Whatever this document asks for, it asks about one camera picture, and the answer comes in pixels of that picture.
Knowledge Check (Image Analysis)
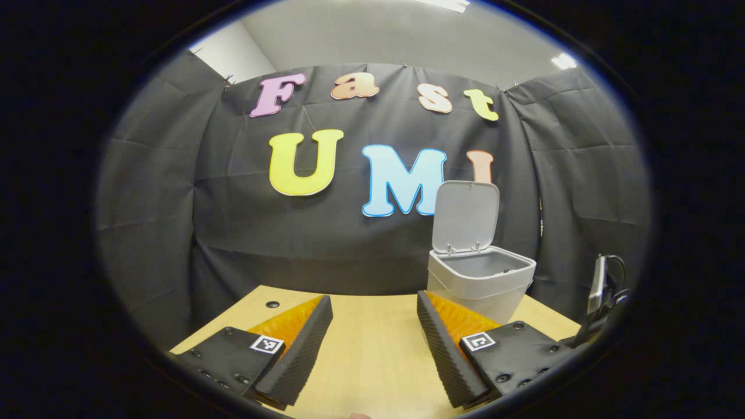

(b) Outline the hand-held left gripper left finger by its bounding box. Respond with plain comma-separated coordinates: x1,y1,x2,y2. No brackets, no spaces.
169,295,334,408

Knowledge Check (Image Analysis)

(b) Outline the wooden desktop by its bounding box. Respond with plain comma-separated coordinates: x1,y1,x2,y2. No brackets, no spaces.
169,285,583,419

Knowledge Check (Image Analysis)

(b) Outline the white desktop garbage bin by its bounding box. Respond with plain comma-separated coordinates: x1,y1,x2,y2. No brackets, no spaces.
427,180,537,325

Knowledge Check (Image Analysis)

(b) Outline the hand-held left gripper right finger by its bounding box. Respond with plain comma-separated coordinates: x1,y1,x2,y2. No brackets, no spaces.
417,291,583,408

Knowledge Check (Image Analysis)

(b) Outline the black backdrop cloth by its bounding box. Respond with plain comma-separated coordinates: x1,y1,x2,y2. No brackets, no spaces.
96,49,651,350

